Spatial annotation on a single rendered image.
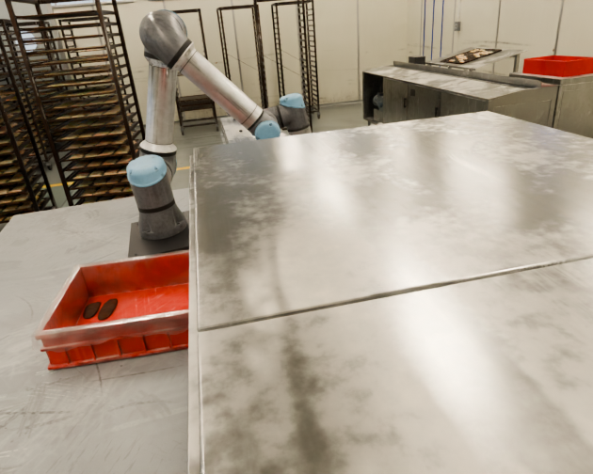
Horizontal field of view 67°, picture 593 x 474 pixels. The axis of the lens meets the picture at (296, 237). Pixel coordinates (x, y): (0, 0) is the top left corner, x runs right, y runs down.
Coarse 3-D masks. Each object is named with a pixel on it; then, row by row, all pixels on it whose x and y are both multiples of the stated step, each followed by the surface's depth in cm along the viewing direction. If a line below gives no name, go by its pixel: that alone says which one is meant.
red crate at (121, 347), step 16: (160, 288) 128; (176, 288) 127; (128, 304) 122; (144, 304) 121; (160, 304) 120; (176, 304) 120; (80, 320) 116; (96, 320) 116; (112, 320) 115; (160, 336) 101; (176, 336) 101; (48, 352) 98; (64, 352) 98; (80, 352) 99; (96, 352) 100; (112, 352) 100; (128, 352) 101; (144, 352) 101; (160, 352) 101; (48, 368) 99; (64, 368) 100
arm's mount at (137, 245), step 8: (184, 216) 154; (136, 224) 153; (136, 232) 147; (184, 232) 143; (136, 240) 143; (144, 240) 142; (152, 240) 141; (160, 240) 141; (168, 240) 140; (176, 240) 139; (184, 240) 139; (136, 248) 138; (144, 248) 137; (152, 248) 136; (160, 248) 136; (168, 248) 135; (176, 248) 134; (184, 248) 135; (128, 256) 134; (136, 256) 133
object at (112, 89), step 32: (32, 0) 328; (64, 0) 338; (96, 0) 299; (32, 64) 314; (128, 64) 362; (64, 96) 329; (128, 96) 357; (64, 128) 335; (96, 128) 365; (128, 128) 335; (64, 160) 339; (96, 160) 361; (128, 160) 355; (96, 192) 361; (128, 192) 355
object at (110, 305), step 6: (108, 300) 123; (114, 300) 122; (90, 306) 120; (96, 306) 120; (108, 306) 120; (114, 306) 120; (84, 312) 118; (90, 312) 117; (96, 312) 118; (102, 312) 117; (108, 312) 117; (102, 318) 115
